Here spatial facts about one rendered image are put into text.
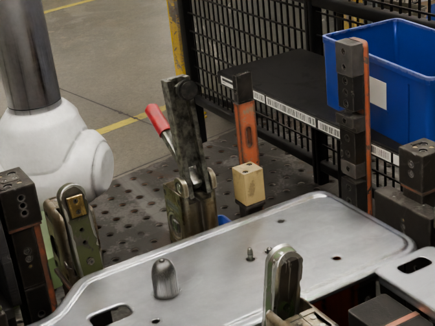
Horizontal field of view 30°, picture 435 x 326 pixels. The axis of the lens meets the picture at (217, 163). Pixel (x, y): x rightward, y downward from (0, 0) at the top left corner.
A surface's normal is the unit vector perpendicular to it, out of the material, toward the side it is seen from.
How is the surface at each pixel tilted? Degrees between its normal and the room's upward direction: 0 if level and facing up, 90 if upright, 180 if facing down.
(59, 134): 70
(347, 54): 90
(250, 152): 90
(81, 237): 78
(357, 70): 90
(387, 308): 0
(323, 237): 0
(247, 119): 90
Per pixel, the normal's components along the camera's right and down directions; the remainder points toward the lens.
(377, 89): -0.90, 0.25
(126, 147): -0.10, -0.91
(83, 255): 0.47, 0.12
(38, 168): -0.16, 0.33
